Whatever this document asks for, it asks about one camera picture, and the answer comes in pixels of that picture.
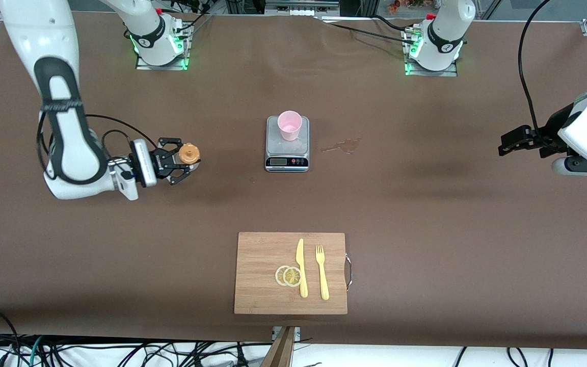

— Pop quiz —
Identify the wooden post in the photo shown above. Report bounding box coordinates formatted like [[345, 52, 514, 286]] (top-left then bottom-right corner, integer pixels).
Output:
[[261, 326, 296, 367]]

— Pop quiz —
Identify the silver digital kitchen scale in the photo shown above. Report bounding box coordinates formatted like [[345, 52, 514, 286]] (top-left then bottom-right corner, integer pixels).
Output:
[[264, 116, 310, 173]]

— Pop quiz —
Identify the wooden cutting board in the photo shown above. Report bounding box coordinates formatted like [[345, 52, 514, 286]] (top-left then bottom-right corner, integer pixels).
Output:
[[234, 232, 353, 315]]

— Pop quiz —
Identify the clear sauce bottle orange cap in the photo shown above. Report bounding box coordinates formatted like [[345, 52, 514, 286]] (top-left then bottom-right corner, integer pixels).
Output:
[[178, 143, 203, 170]]

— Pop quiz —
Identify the yellow plastic fork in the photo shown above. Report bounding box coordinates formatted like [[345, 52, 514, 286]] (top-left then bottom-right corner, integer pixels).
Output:
[[315, 245, 330, 301]]

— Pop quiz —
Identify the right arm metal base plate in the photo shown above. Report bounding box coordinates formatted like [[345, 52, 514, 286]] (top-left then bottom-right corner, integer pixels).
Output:
[[136, 23, 191, 71]]

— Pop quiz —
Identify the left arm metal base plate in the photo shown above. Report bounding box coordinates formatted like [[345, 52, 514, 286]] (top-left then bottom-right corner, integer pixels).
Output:
[[404, 31, 459, 77]]

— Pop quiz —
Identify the black cable across table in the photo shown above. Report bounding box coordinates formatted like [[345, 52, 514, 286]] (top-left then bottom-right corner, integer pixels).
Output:
[[319, 14, 417, 44]]

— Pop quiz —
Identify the teal cable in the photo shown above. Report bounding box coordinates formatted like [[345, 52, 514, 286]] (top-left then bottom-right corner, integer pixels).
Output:
[[28, 336, 45, 367]]

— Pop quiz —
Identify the pink plastic cup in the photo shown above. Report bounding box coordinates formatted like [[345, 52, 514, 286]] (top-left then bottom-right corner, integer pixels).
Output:
[[278, 111, 303, 142]]

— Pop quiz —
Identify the brown table cover sheet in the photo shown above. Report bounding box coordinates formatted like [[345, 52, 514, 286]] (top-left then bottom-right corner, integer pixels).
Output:
[[0, 10, 587, 350]]

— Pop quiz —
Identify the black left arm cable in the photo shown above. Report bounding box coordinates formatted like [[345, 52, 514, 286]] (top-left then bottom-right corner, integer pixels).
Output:
[[519, 0, 554, 141]]

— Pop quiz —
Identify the yellow plastic knife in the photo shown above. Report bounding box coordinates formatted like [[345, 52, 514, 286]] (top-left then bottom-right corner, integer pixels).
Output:
[[296, 239, 308, 299]]

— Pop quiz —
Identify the small metal bracket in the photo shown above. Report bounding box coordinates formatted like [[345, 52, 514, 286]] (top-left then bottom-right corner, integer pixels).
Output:
[[272, 326, 301, 341]]

